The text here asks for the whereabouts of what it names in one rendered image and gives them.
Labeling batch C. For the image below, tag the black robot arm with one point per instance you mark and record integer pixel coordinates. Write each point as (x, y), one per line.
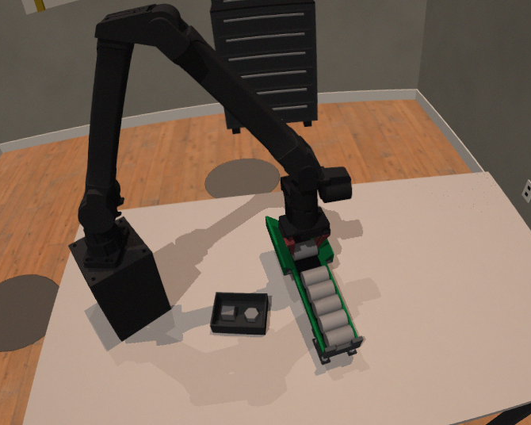
(159, 28)

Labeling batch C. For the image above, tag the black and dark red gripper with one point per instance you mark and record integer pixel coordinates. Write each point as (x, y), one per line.
(306, 224)

